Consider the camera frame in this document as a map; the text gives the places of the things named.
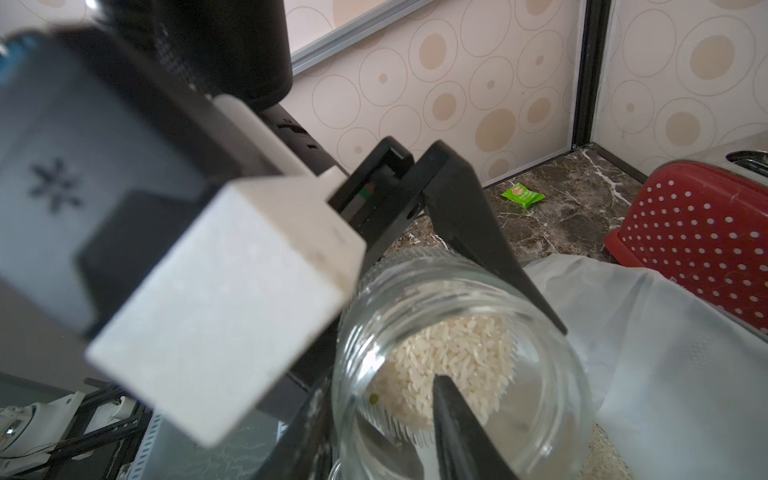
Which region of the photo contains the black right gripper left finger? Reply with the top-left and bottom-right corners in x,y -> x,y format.
252,383 -> 333,480

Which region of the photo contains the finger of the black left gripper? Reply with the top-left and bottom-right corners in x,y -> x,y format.
423,141 -> 567,334

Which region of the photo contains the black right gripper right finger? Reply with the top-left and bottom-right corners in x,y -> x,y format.
433,375 -> 518,480

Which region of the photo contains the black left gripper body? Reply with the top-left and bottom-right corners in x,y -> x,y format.
257,137 -> 423,420

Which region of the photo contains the beige lidded jar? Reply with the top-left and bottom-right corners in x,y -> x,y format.
332,248 -> 593,479

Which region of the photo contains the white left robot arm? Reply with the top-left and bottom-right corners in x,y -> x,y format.
87,1 -> 557,444

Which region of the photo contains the green snack packet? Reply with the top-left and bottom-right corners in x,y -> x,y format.
502,183 -> 546,209

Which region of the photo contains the white plastic bin liner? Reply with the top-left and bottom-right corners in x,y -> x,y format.
525,255 -> 767,479

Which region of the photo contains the red polka dot toaster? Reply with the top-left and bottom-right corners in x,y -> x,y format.
605,133 -> 767,333

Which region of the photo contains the aluminium left side rail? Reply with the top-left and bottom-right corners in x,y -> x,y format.
286,1 -> 430,75

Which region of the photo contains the black vertical frame post left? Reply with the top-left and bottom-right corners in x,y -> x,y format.
572,0 -> 613,148

